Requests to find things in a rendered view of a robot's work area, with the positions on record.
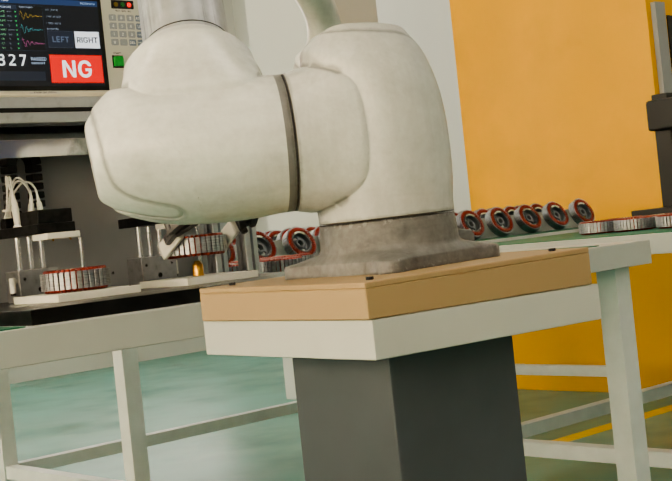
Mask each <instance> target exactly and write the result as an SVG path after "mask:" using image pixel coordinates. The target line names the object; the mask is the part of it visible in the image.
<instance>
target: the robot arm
mask: <svg viewBox="0 0 672 481"><path fill-rule="evenodd" d="M295 1H296V2H297V4H298V5H299V7H300V9H301V10H302V12H303V14H304V17H305V20H306V25H307V42H306V46H305V47H304V48H303V50H302V51H301V52H300V53H298V54H297V55H296V57H295V64H294V68H293V70H292V71H289V72H286V73H283V74H277V75H262V72H261V70H260V68H259V66H258V65H257V63H256V62H255V60H254V57H253V55H252V53H251V51H250V49H249V48H248V47H247V46H246V45H245V44H244V43H243V42H242V41H240V40H239V39H238V38H236V37H235V36H233V35H231V34H229V33H228V27H227V21H226V16H225V10H224V4H223V0H137V3H138V11H139V18H140V26H141V34H142V42H143V43H142V44H141V45H140V46H139V47H138V48H137V49H136V50H135V51H134V52H133V53H132V54H131V56H130V57H129V59H128V60H127V62H126V64H125V67H124V71H123V80H122V85H121V88H119V89H114V90H110V91H108V92H107V93H105V94H104V95H103V96H102V97H101V98H100V100H99V101H98V102H97V103H96V104H95V105H94V107H93V108H92V110H91V115H90V116H89V118H88V120H87V121H86V124H85V129H84V130H85V137H86V143H87V148H88V153H89V158H90V163H91V167H92V172H93V177H94V181H95V185H96V190H97V194H98V197H99V199H100V201H101V202H102V203H104V204H106V205H108V206H110V207H111V208H113V209H114V210H115V211H116V212H118V213H120V214H122V215H125V216H129V217H132V218H136V219H140V220H145V221H149V222H155V223H162V224H164V226H165V228H166V230H167V233H166V234H165V236H164V237H163V239H162V241H161V242H160V243H159V245H158V248H159V250H160V253H161V255H162V257H163V259H164V260H167V259H168V257H169V256H170V255H171V254H172V252H173V251H174V250H175V248H176V247H177V246H178V245H179V243H180V242H181V241H182V240H183V238H184V235H183V234H184V233H186V232H187V231H189V230H191V229H192V228H194V227H195V226H197V225H198V224H212V223H224V222H228V223H227V224H226V225H225V226H224V228H223V229H222V230H221V232H222V233H223V234H226V240H227V248H228V246H229V245H230V244H231V243H232V241H233V240H234V239H235V238H236V237H237V236H238V234H239V233H240V232H241V233H242V234H246V233H247V232H248V229H247V226H250V227H251V228H252V227H255V226H256V224H257V221H258V218H261V217H266V216H270V215H275V214H279V213H286V212H293V211H299V212H308V213H316V212H317V213H318V219H319V228H320V253H319V255H317V256H316V257H313V258H310V259H308V260H305V261H303V262H300V263H297V264H294V265H290V266H288V267H285V269H284V273H285V280H294V279H306V278H322V277H340V276H357V275H383V274H393V273H401V272H406V271H411V270H416V269H422V268H428V267H434V266H440V265H446V264H452V263H458V262H464V261H470V260H477V259H483V258H491V257H497V256H500V248H499V244H497V243H488V242H478V241H475V238H474V233H473V232H472V230H471V229H458V227H457V222H456V217H455V212H454V211H452V210H454V201H453V171H452V158H451V148H450V140H449V133H448V126H447V120H446V115H445V110H444V105H443V101H442V97H441V93H440V89H439V86H438V83H437V81H436V78H435V76H434V73H433V71H432V68H431V66H430V64H429V62H428V60H427V58H426V56H425V54H424V53H423V51H422V49H421V48H420V46H419V45H418V44H417V43H416V42H415V41H414V40H413V39H412V38H411V37H410V35H409V34H408V33H407V32H406V31H405V30H404V29H403V28H402V27H400V26H398V25H395V24H389V23H379V22H357V23H346V24H341V20H340V16H339V12H338V9H337V6H336V3H335V1H334V0H295ZM445 211H448V212H445ZM437 212H438V213H437ZM332 224H333V225H332ZM321 225H325V226H321Z"/></svg>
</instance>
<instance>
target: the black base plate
mask: <svg viewBox="0 0 672 481"><path fill-rule="evenodd" d="M258 275H259V276H258V277H251V278H244V279H236V280H228V281H220V282H213V283H205V284H197V285H190V286H175V287H159V288H143V289H141V292H136V293H128V294H120V295H113V296H105V297H97V298H90V299H82V300H74V301H67V302H58V303H39V304H20V305H14V303H10V304H9V302H6V303H0V327H3V326H34V325H41V324H49V323H56V322H63V321H70V320H77V319H84V318H91V317H98V316H105V315H112V314H119V313H126V312H133V311H140V310H148V309H155V308H162V307H169V306H176V305H183V304H190V303H197V302H201V300H200V291H199V289H201V288H208V287H214V286H221V285H228V284H229V283H231V282H236V283H242V282H248V281H255V280H262V279H269V278H275V277H282V276H285V273H284V272H271V273H258Z"/></svg>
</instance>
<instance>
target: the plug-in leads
mask: <svg viewBox="0 0 672 481"><path fill-rule="evenodd" d="M16 179H20V180H16ZM15 180H16V181H15ZM9 181H10V182H9ZM17 182H21V183H20V184H19V185H18V186H17V187H16V189H15V190H13V189H14V186H15V185H16V183H17ZM27 183H29V184H30V185H31V186H32V187H33V188H34V190H35V192H36V200H37V202H36V205H37V210H43V206H42V202H41V201H40V198H39V195H38V191H37V189H36V187H35V186H34V185H33V184H32V183H31V182H30V181H24V180H23V179H22V178H20V177H15V178H14V179H13V181H12V180H11V177H10V176H8V177H7V176H5V186H6V210H2V212H5V216H4V219H1V220H0V224H1V229H8V228H13V226H15V227H19V225H21V223H20V211H19V207H18V202H17V201H16V198H15V195H14V194H15V193H16V191H17V190H18V188H19V187H20V186H21V185H22V184H23V185H24V186H25V187H26V188H27V190H28V192H29V195H30V198H29V204H28V211H34V210H35V209H34V203H33V196H32V193H31V190H30V188H29V186H28V185H27ZM9 190H10V192H9ZM8 194H9V198H8ZM11 205H12V206H11ZM11 211H12V215H13V218H12V216H11Z"/></svg>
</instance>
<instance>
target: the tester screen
mask: <svg viewBox="0 0 672 481"><path fill-rule="evenodd" d="M47 30H48V31H81V32H99V41H100V49H93V48H49V45H48V35H47ZM0 53H27V54H28V61H29V67H0V71H39V72H45V73H46V81H0V86H106V85H105V76H104V83H52V79H51V69H50V60H49V54H53V55H101V56H102V47H101V37H100V28H99V18H98V9H97V1H78V0H0ZM102 65H103V56H102Z"/></svg>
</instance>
